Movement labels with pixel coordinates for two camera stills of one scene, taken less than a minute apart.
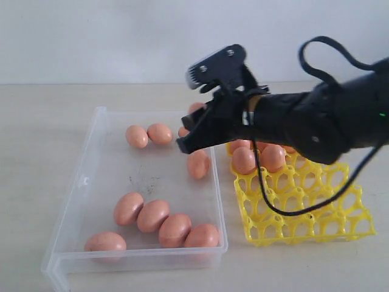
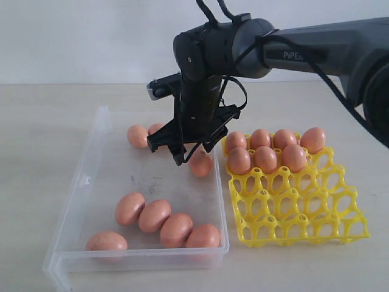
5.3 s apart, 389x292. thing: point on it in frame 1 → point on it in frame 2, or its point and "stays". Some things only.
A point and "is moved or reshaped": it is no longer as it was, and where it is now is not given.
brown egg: x=152 y=215 stays
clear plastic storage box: x=139 y=201 stays
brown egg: x=273 y=157 is moved or reshaped
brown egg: x=174 y=230 stays
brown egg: x=290 y=149 is moved or reshaped
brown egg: x=205 y=235 stays
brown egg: x=127 y=208 stays
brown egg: x=196 y=106 is moved or reshaped
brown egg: x=243 y=161 is moved or reshaped
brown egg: x=137 y=136 stays
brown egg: x=105 y=241 stays
